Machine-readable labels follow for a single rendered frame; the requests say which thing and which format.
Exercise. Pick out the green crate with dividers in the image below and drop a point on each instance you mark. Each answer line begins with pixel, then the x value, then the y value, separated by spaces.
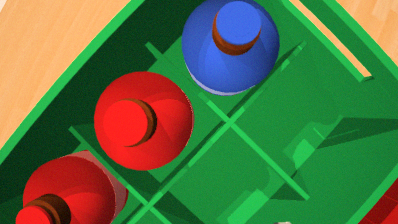
pixel 329 128

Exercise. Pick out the blue bottle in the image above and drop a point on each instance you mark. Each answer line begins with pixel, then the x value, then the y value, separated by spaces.
pixel 220 54

